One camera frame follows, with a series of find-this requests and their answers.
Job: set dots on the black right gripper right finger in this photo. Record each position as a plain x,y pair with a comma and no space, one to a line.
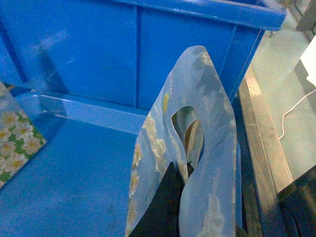
298,205

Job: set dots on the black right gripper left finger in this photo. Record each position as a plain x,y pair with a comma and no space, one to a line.
154,198

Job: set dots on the flower gift bag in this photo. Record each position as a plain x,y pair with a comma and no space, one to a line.
192,120
19,138

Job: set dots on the stainless steel flow rack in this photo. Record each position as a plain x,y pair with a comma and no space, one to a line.
266,167

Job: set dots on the large blue plastic bin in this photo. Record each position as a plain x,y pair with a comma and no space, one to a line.
87,73

